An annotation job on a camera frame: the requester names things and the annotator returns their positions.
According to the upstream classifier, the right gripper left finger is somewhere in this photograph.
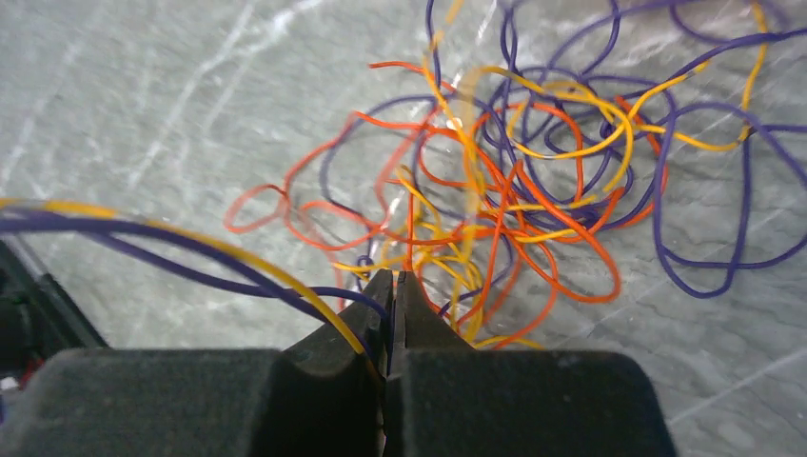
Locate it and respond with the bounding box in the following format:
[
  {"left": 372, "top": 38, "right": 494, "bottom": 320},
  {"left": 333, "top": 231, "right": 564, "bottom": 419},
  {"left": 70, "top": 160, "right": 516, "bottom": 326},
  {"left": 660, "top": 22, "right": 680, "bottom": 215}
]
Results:
[{"left": 0, "top": 269, "right": 396, "bottom": 457}]

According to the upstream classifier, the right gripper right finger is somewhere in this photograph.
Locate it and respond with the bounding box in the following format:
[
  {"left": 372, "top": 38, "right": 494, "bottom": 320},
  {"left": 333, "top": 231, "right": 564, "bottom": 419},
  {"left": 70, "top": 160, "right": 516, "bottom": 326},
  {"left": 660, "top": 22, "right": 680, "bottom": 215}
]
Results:
[{"left": 384, "top": 271, "right": 677, "bottom": 456}]

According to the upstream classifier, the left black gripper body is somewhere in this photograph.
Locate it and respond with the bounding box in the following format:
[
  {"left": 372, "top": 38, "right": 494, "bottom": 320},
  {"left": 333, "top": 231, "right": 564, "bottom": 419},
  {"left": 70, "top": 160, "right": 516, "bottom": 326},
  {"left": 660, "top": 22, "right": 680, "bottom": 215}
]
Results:
[{"left": 1, "top": 239, "right": 108, "bottom": 389}]

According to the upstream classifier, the yellow wire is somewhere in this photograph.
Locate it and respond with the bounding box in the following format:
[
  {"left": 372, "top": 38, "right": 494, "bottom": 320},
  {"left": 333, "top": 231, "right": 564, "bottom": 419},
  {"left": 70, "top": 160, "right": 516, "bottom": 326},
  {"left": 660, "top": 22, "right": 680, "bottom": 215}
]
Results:
[{"left": 0, "top": 0, "right": 771, "bottom": 386}]

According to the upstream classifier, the purple wire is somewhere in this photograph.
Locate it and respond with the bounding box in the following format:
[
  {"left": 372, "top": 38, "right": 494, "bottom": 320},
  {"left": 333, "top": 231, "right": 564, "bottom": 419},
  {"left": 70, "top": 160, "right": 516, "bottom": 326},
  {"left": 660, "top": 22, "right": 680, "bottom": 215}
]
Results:
[{"left": 0, "top": 0, "right": 807, "bottom": 376}]

